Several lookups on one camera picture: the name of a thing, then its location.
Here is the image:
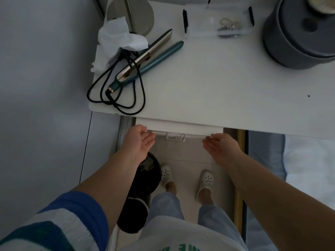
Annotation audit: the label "person's right hand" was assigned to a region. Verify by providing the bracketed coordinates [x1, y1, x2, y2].
[202, 133, 244, 168]

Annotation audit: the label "person's left hand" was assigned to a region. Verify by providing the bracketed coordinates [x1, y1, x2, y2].
[122, 124, 156, 165]

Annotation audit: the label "white drawer with clear handle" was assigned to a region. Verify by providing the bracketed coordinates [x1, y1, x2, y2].
[136, 117, 224, 142]

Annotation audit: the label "person's left forearm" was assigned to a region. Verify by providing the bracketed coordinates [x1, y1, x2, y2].
[71, 151, 144, 237]

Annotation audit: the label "person's right forearm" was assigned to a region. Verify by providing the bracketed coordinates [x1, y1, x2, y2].
[226, 155, 335, 251]

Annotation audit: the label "white clog shoe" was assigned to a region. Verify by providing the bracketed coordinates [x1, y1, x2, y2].
[195, 169, 215, 204]
[159, 163, 173, 191]

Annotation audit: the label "blue bed sheet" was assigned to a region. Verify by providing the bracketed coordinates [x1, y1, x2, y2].
[247, 130, 335, 251]

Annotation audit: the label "black trash bin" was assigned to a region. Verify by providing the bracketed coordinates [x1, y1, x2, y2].
[116, 151, 163, 234]

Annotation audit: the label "teal gold hair straightener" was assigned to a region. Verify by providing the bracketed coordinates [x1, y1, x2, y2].
[108, 29, 184, 92]

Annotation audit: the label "light blue trousers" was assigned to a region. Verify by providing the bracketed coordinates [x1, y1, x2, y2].
[145, 191, 236, 234]

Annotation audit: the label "crumpled white tissue paper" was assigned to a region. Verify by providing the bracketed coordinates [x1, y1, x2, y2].
[91, 18, 149, 74]

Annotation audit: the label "white pillow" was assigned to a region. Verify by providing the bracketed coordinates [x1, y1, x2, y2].
[283, 134, 335, 197]

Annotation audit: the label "round metal lamp base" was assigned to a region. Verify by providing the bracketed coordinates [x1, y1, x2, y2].
[107, 0, 155, 36]

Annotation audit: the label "clear plastic organizer box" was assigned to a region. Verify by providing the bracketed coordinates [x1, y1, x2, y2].
[182, 3, 255, 40]

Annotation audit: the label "grey round container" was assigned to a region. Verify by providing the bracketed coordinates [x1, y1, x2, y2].
[262, 0, 335, 70]

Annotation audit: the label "metal lamp pole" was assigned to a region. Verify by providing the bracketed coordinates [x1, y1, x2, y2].
[124, 0, 137, 33]

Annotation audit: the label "white blue green shirt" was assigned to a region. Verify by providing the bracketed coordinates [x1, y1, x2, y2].
[0, 191, 248, 251]

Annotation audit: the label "cream round object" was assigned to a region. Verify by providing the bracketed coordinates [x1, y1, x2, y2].
[306, 0, 335, 15]

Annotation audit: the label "black power cable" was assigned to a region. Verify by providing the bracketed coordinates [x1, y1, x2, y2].
[87, 48, 146, 115]

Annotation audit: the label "wooden bed frame rail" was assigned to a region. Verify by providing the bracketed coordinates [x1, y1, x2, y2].
[233, 129, 248, 236]

